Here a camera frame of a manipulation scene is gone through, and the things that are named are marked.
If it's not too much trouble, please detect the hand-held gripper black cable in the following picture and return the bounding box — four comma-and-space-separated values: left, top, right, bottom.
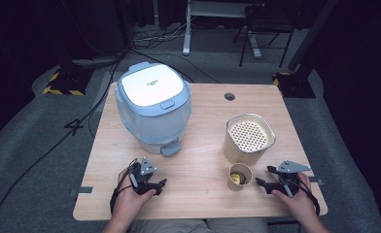
287, 174, 321, 216
109, 157, 139, 216

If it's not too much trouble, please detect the yellow black striped stand base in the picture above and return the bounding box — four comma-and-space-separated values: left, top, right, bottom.
271, 71, 317, 99
42, 66, 94, 97

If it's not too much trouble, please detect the white desk frame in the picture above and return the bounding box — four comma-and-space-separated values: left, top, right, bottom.
182, 0, 264, 60

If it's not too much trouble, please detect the left hand-held gripper black cable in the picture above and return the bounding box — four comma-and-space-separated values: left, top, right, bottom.
109, 157, 139, 216

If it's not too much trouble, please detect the blue and white pedal bin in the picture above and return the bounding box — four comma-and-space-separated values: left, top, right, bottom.
114, 61, 192, 158

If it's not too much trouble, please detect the yellow tea bag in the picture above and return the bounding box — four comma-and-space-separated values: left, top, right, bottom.
230, 172, 247, 185

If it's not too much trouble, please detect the beige canister with perforated strainer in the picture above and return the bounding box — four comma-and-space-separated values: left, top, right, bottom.
223, 112, 277, 168

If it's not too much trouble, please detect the slanted dark stand pole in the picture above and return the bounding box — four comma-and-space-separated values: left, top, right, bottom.
287, 0, 339, 73

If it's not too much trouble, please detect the person's left hand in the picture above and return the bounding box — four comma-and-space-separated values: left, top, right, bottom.
112, 168, 157, 225

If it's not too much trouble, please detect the long black floor cable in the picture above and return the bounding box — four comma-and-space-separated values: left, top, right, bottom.
0, 48, 131, 233

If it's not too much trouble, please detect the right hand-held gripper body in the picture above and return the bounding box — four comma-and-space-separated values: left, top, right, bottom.
275, 159, 312, 198

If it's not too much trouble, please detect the bundle of floor cables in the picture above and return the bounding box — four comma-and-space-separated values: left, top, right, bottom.
132, 18, 194, 43

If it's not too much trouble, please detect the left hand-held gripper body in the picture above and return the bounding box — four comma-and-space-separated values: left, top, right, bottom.
126, 157, 158, 196

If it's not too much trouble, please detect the right hand-held gripper black cable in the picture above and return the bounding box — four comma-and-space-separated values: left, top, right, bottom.
287, 174, 321, 216

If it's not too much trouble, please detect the person's right hand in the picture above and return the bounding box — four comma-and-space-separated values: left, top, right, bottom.
270, 172, 320, 225

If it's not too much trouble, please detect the beige paper cup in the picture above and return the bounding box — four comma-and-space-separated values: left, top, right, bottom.
226, 162, 254, 192

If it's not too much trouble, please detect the black chair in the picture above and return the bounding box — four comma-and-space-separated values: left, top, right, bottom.
231, 2, 297, 69

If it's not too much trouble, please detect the thin black floor cable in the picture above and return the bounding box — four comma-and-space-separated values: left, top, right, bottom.
87, 59, 121, 139

